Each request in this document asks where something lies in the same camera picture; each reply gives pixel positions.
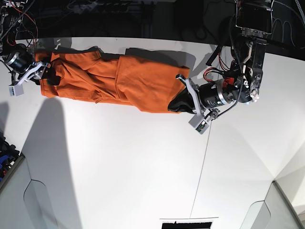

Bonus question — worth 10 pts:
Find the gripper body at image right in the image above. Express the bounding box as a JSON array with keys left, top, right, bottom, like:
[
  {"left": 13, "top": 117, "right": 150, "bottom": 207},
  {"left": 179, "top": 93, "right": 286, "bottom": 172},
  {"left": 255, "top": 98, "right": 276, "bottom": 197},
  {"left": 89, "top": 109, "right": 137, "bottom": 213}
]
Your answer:
[{"left": 176, "top": 74, "right": 238, "bottom": 114}]

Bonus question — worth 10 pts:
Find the orange t-shirt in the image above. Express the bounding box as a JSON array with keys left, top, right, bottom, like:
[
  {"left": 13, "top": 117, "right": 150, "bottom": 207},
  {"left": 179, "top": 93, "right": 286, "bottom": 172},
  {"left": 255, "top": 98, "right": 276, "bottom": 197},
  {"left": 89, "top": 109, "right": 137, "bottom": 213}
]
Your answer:
[{"left": 35, "top": 50, "right": 190, "bottom": 113}]

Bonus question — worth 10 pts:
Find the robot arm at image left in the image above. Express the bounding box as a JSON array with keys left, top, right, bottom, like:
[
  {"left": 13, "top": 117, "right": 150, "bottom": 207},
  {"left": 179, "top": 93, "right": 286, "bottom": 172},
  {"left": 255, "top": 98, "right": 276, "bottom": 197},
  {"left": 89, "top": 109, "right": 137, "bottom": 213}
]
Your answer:
[{"left": 0, "top": 0, "right": 200, "bottom": 114}]

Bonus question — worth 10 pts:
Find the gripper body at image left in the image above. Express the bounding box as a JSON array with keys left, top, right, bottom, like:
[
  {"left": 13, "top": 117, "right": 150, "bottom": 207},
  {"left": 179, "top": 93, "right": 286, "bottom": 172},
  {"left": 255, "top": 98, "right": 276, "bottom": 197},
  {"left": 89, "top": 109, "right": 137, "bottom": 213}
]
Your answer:
[{"left": 3, "top": 44, "right": 51, "bottom": 86}]

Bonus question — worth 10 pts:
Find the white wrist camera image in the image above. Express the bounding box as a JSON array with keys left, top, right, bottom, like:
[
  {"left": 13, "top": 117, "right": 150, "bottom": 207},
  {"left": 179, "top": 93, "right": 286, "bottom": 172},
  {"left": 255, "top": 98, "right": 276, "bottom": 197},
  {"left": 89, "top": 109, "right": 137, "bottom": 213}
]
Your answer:
[
  {"left": 9, "top": 84, "right": 24, "bottom": 97},
  {"left": 189, "top": 114, "right": 210, "bottom": 135}
]

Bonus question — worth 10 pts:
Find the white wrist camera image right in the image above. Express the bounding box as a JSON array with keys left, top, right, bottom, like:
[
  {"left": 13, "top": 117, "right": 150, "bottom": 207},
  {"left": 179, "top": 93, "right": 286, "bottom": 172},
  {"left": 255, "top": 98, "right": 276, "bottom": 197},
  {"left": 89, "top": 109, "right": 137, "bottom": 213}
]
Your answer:
[{"left": 189, "top": 114, "right": 210, "bottom": 135}]

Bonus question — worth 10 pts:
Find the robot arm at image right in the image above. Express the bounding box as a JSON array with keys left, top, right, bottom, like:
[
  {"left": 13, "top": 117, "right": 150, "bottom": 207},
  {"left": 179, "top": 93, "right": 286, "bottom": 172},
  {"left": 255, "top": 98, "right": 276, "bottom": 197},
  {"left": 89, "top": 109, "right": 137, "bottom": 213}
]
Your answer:
[{"left": 168, "top": 0, "right": 274, "bottom": 119}]

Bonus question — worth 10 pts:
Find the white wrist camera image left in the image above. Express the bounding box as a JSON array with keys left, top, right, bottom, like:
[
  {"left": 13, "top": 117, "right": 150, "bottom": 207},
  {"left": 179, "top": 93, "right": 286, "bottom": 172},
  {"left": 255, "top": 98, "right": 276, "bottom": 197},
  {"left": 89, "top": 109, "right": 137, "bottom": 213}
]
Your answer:
[{"left": 9, "top": 84, "right": 24, "bottom": 97}]

